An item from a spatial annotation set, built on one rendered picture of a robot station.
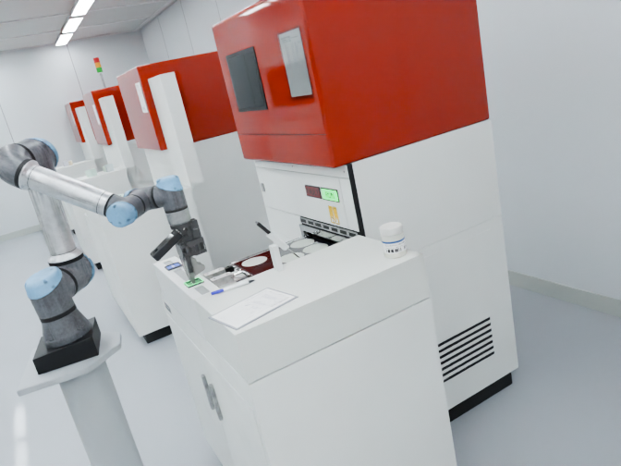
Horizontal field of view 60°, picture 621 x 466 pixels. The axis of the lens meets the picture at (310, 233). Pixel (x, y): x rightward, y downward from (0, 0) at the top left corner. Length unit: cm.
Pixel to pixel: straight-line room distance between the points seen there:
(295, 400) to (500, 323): 123
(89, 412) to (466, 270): 150
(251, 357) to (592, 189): 215
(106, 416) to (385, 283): 107
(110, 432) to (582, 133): 250
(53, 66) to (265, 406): 865
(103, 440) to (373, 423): 94
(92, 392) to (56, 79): 807
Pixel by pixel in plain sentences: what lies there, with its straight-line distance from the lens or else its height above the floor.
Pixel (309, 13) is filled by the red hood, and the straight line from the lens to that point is 183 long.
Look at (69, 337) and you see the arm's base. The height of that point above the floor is 90.
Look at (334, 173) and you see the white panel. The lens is 195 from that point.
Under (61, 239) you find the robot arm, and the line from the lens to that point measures 200.
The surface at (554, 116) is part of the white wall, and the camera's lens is 312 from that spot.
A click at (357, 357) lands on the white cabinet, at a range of 161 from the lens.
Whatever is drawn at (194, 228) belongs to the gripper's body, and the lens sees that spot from 181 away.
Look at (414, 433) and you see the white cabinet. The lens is 187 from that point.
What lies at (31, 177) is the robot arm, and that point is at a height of 142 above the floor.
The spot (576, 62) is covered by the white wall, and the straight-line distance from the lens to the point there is 301.
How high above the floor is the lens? 156
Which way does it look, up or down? 17 degrees down
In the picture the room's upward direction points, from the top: 12 degrees counter-clockwise
